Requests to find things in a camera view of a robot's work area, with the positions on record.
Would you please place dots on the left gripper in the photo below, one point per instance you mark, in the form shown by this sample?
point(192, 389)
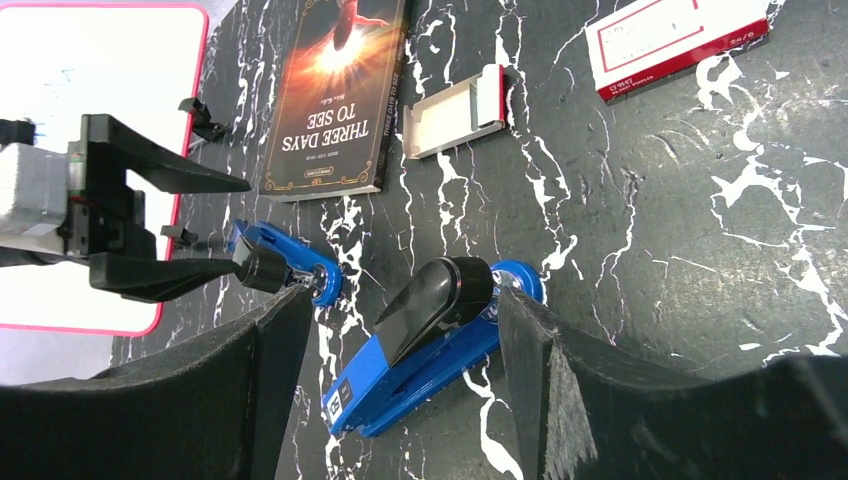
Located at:
point(78, 207)

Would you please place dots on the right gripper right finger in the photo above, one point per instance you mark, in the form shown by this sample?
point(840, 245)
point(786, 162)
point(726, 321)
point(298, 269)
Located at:
point(584, 409)

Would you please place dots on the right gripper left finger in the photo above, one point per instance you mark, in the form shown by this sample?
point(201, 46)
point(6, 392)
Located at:
point(215, 406)

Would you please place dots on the blue stapler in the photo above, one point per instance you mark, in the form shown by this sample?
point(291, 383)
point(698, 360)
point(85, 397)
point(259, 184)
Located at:
point(443, 322)
point(269, 260)

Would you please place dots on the staples box tray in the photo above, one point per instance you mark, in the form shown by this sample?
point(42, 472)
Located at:
point(463, 112)

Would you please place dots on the red staples box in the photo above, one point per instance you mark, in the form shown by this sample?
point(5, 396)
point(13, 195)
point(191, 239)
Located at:
point(648, 40)

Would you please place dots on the pink framed whiteboard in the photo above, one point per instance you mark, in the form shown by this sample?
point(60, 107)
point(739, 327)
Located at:
point(59, 61)

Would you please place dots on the three days to see book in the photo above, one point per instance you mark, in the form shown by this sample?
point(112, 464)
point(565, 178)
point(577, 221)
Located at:
point(337, 101)

